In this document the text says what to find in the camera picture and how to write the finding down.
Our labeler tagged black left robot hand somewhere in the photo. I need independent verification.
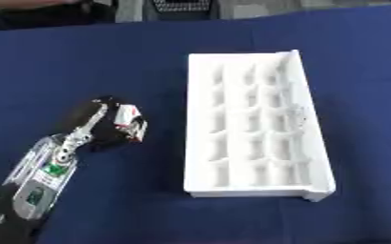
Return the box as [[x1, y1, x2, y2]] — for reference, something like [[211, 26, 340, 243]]
[[63, 94, 151, 153]]

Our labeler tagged person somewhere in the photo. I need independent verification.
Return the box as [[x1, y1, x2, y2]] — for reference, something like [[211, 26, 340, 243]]
[[0, 0, 119, 38]]

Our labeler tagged black mesh chair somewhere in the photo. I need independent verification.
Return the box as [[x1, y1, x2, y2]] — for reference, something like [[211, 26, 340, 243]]
[[140, 0, 222, 22]]

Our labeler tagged white foam compartment tray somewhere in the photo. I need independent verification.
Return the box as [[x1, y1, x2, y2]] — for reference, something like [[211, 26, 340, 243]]
[[182, 49, 338, 203]]

